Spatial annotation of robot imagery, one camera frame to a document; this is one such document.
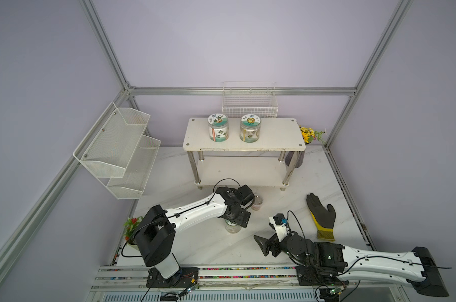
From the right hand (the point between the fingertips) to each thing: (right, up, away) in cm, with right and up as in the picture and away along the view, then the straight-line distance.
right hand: (263, 233), depth 74 cm
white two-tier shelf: (+8, +28, +33) cm, 45 cm away
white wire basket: (-7, +65, +30) cm, 72 cm away
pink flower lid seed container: (-13, 0, +6) cm, 14 cm away
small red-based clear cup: (-1, +9, +14) cm, 17 cm away
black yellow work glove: (+32, +1, +16) cm, 36 cm away
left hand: (-12, +3, +7) cm, 14 cm away
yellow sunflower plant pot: (+25, +42, +17) cm, 52 cm away
